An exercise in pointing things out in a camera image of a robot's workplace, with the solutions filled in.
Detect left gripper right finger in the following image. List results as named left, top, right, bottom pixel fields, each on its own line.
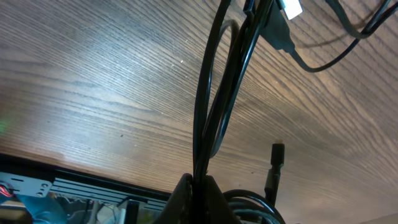
left=203, top=175, right=241, bottom=224

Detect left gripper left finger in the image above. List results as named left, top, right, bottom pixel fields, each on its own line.
left=154, top=174, right=193, bottom=224

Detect black usb cable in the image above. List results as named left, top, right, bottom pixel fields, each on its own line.
left=192, top=0, right=398, bottom=224

